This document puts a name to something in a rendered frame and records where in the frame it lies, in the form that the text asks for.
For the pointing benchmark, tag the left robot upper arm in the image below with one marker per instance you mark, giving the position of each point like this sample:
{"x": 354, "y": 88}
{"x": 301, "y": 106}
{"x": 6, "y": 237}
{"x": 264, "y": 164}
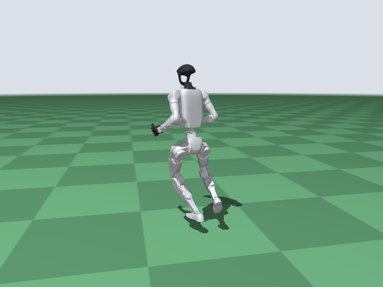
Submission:
{"x": 173, "y": 98}

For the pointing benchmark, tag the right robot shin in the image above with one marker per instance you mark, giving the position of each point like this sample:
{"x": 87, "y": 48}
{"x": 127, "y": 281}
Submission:
{"x": 209, "y": 184}

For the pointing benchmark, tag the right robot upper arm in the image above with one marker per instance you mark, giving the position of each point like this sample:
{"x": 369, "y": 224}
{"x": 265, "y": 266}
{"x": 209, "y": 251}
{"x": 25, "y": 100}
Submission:
{"x": 213, "y": 116}

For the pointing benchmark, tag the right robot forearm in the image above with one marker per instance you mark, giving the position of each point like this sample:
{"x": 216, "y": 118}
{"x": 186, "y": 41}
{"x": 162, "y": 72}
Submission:
{"x": 205, "y": 119}

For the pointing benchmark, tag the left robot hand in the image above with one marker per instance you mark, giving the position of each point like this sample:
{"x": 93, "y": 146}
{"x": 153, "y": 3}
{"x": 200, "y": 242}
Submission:
{"x": 154, "y": 129}

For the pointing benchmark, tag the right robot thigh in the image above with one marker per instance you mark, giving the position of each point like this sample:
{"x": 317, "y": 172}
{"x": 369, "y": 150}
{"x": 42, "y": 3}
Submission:
{"x": 203, "y": 160}

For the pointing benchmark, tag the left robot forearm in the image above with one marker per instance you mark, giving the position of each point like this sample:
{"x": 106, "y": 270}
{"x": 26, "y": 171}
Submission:
{"x": 167, "y": 125}

